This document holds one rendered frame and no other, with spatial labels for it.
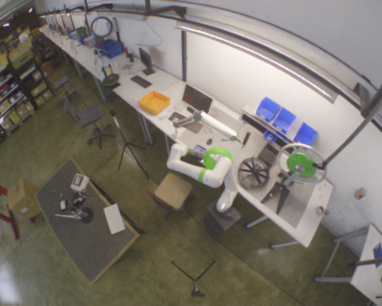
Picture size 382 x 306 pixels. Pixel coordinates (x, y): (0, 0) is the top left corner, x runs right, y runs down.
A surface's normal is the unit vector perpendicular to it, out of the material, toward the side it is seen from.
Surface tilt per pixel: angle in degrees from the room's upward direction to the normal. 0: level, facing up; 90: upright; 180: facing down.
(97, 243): 0
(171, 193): 0
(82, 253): 0
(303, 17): 90
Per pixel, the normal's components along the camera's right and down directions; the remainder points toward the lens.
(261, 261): 0.01, -0.53
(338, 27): -0.69, 0.61
